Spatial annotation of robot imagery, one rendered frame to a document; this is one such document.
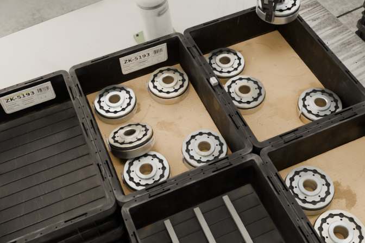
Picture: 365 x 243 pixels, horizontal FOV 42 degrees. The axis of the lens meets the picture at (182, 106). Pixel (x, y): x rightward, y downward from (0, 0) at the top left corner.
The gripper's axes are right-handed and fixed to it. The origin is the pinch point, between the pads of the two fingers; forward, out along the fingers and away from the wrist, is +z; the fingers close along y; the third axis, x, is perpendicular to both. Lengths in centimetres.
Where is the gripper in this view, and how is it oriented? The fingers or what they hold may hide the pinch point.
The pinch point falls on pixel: (273, 10)
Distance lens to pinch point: 117.2
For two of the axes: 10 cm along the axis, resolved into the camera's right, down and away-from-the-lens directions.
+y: -4.8, 7.0, -5.2
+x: 8.7, 3.6, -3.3
